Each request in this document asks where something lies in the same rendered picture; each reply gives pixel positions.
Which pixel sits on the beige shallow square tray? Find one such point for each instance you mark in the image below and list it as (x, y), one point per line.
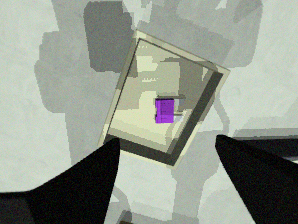
(155, 69)

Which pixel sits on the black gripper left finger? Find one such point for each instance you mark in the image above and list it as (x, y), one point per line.
(79, 195)

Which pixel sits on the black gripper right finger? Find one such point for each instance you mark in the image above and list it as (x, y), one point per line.
(266, 183)

